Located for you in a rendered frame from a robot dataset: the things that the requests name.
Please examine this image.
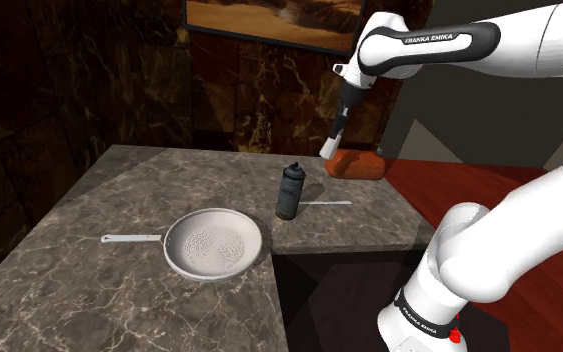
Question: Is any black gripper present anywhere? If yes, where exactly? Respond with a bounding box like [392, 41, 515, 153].
[319, 82, 365, 161]

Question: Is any brown bread loaf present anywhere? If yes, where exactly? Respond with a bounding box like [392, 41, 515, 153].
[323, 148, 387, 182]

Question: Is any silver knife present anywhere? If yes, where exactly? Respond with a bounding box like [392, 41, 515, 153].
[300, 199, 354, 207]

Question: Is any black bottle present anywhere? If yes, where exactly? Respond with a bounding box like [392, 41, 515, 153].
[274, 161, 307, 222]

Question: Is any white perforated strainer pan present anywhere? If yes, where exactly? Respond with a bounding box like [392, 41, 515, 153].
[100, 207, 264, 283]

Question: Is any dark robot stand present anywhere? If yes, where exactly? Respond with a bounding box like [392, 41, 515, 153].
[272, 249, 512, 352]

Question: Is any framed desert wall picture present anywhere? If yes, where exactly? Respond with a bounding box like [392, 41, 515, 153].
[181, 0, 368, 56]

